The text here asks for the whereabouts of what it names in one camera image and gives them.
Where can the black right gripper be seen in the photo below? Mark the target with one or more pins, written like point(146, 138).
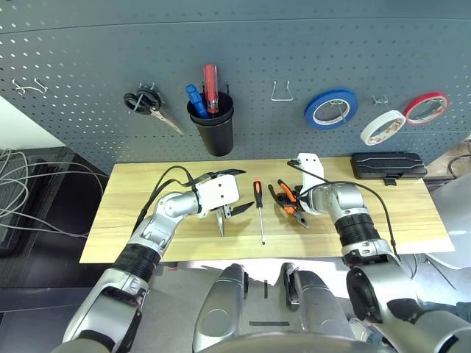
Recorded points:
point(299, 196)

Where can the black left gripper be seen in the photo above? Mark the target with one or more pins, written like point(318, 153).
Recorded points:
point(227, 213)

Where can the orange black screwdriver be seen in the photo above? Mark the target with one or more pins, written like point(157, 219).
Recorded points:
point(258, 191)

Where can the orange black pliers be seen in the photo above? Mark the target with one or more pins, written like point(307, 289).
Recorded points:
point(302, 220)

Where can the white tape roll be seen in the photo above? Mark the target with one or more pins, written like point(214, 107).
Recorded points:
point(379, 121)

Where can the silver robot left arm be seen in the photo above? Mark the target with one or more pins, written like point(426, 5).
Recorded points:
point(147, 235)

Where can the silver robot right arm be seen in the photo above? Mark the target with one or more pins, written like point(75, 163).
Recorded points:
point(353, 209)

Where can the small metal pegboard hook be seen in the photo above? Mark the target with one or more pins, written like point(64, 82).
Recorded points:
point(379, 99)

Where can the grey metal pegboard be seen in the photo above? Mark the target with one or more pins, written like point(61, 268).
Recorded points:
point(257, 40)

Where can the black plastic cup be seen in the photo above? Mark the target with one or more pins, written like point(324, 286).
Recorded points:
point(217, 139)

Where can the blue tape roll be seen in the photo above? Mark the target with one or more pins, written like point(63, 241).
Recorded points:
point(311, 118)

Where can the black plastic tool case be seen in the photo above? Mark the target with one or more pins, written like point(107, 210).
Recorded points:
point(386, 165)

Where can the silver robot right leg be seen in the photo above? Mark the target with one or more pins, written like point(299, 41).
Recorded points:
point(320, 309)

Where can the silver robot leg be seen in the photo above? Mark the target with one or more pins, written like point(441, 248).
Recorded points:
point(320, 309)
point(217, 309)

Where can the silver robot left leg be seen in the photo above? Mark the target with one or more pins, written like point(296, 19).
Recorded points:
point(217, 309)

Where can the grey robot torso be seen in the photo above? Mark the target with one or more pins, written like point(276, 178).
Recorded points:
point(294, 343)

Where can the white grey sneaker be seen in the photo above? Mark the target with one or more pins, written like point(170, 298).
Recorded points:
point(358, 329)

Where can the red tape roll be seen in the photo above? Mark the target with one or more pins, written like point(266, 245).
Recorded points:
point(423, 96)

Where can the black equipment case furniture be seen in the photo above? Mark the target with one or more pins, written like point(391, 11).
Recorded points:
point(48, 264)

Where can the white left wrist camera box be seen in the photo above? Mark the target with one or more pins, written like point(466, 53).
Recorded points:
point(219, 193)

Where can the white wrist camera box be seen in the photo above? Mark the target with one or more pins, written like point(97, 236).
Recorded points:
point(219, 193)
point(311, 169)

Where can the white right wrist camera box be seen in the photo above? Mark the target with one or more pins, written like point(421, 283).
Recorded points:
point(311, 169)

